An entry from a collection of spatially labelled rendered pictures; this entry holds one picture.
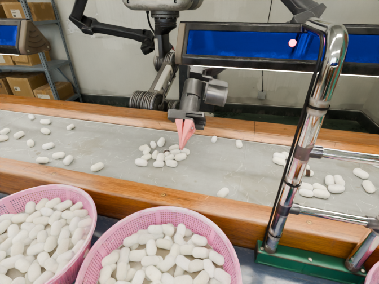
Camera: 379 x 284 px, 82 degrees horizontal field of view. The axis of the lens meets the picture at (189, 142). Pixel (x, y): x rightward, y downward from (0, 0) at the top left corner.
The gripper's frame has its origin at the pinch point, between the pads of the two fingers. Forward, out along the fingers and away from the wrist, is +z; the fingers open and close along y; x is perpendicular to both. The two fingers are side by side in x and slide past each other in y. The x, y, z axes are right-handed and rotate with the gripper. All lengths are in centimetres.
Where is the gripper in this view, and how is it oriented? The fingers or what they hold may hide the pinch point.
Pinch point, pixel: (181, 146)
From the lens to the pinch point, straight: 58.8
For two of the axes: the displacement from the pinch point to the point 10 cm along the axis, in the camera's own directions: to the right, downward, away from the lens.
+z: -1.8, 9.4, -2.9
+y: 9.7, 1.3, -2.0
